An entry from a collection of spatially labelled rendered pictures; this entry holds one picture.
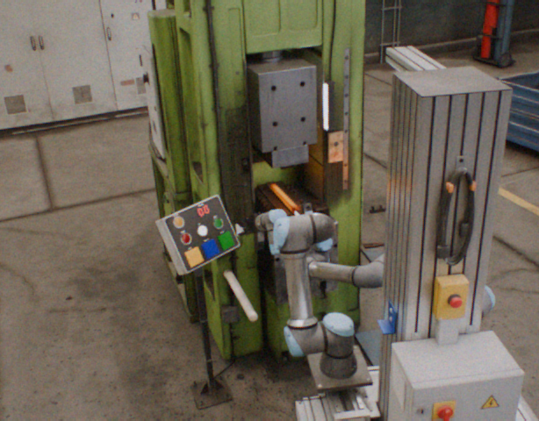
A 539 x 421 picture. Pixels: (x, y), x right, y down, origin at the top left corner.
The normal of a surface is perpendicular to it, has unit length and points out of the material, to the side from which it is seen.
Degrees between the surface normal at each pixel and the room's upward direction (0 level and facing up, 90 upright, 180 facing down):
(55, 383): 0
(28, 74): 90
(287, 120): 90
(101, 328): 0
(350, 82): 90
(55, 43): 90
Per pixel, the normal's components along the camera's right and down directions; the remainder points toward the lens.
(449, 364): -0.04, -0.89
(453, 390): 0.13, 0.44
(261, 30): 0.34, 0.41
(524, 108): -0.88, 0.24
